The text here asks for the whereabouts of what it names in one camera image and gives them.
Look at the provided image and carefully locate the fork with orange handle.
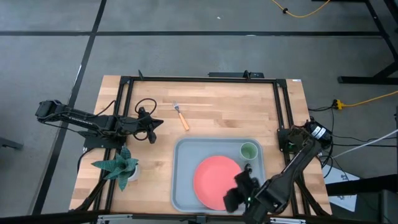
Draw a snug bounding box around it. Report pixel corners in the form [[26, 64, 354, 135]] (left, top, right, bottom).
[[172, 100, 190, 131]]

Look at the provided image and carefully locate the yellow extension cable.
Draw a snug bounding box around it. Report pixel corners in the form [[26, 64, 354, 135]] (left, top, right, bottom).
[[269, 0, 331, 19]]

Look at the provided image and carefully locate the green leafy plant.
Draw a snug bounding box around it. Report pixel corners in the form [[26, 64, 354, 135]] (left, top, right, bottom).
[[91, 146, 139, 192]]

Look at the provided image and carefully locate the black aluminium table frame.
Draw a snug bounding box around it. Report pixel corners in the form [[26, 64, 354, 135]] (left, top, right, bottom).
[[70, 75, 332, 224]]

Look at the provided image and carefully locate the black metal beam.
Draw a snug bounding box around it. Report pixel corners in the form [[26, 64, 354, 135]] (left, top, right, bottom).
[[325, 173, 398, 197]]

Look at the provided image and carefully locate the grey plastic tray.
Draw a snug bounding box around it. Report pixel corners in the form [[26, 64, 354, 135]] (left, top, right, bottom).
[[170, 138, 269, 215]]

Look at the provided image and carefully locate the silver aluminium post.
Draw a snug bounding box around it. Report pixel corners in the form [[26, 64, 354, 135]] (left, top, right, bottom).
[[269, 217, 307, 224], [96, 213, 133, 224]]

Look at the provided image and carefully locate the white cable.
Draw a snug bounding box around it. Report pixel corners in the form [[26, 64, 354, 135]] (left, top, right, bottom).
[[332, 128, 398, 159]]

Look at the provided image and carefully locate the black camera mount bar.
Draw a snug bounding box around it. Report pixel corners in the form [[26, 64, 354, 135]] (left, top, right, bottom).
[[207, 70, 265, 79]]

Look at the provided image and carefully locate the green cup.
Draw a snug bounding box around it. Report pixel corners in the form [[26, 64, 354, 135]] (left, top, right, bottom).
[[239, 141, 259, 161]]

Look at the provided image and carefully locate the black table leg frame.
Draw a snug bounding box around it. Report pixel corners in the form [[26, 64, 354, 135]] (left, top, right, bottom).
[[310, 0, 398, 85]]

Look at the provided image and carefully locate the coral red plate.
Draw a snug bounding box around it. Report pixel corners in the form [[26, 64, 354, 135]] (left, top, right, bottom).
[[193, 155, 246, 212]]

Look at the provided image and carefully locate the black cable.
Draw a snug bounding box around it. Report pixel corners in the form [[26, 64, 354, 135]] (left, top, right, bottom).
[[331, 142, 389, 148]]

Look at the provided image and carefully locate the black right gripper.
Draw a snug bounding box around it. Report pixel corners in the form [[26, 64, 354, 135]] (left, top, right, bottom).
[[223, 163, 262, 214]]

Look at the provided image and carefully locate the white plant pot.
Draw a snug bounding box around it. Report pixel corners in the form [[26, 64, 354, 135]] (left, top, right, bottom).
[[127, 164, 141, 182]]

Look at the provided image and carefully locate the yellow cable with plug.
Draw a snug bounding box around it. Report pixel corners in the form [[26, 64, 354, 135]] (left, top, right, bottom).
[[332, 90, 398, 110]]

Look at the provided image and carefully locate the white paper sheet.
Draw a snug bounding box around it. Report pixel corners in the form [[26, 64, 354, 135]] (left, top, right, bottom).
[[322, 164, 361, 212]]

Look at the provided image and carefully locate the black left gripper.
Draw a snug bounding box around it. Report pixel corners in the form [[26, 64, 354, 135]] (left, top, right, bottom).
[[133, 106, 165, 144]]

